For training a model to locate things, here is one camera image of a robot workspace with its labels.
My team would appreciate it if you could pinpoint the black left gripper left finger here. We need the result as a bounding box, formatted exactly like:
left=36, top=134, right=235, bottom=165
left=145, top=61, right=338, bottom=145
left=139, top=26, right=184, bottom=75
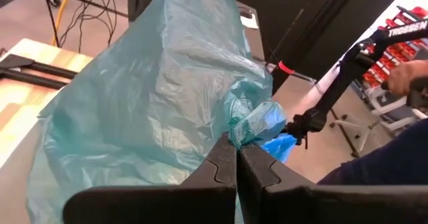
left=62, top=132, right=238, bottom=224

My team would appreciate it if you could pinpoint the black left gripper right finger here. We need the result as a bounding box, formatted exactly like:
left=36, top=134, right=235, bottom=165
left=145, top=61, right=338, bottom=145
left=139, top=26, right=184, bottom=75
left=237, top=142, right=428, bottom=224

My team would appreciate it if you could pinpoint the large teal bag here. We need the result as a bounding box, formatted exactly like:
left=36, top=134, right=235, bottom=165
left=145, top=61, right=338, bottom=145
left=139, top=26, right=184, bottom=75
left=25, top=0, right=288, bottom=224

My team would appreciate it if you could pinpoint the folded light blue bag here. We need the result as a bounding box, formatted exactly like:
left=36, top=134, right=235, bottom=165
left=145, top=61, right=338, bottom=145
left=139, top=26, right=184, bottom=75
left=260, top=132, right=298, bottom=164

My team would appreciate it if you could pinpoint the person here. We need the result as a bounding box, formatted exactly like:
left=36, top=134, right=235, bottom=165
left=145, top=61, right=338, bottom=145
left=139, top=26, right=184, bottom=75
left=317, top=118, right=428, bottom=187

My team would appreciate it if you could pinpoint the white swivel chair base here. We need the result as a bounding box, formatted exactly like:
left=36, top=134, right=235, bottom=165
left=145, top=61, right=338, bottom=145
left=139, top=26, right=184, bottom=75
left=329, top=108, right=394, bottom=158

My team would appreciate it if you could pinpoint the person's hand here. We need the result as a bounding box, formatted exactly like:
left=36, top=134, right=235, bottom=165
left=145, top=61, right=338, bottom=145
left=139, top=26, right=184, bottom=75
left=381, top=60, right=428, bottom=97

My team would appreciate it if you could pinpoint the red tape wrap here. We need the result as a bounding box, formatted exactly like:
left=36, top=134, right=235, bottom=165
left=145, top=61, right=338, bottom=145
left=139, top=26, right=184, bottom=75
left=278, top=60, right=296, bottom=76

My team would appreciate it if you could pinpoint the red storage bin rack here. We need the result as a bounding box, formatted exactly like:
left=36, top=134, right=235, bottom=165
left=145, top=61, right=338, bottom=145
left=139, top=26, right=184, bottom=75
left=362, top=5, right=428, bottom=88

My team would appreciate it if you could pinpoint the black side desk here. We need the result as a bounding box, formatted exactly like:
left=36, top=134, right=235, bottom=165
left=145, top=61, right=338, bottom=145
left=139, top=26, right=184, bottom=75
left=227, top=0, right=411, bottom=96

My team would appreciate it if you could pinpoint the black aluminium table frame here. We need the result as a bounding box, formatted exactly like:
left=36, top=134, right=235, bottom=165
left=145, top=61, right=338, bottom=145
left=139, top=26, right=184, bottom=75
left=0, top=53, right=78, bottom=90

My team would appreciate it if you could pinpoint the black floor cable bundle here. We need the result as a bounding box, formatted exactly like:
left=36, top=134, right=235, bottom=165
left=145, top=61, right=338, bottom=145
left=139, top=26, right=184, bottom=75
left=39, top=0, right=130, bottom=53

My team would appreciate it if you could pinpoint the yellow floor cable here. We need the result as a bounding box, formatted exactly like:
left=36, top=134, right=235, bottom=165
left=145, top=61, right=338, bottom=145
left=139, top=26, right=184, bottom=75
left=51, top=0, right=74, bottom=47

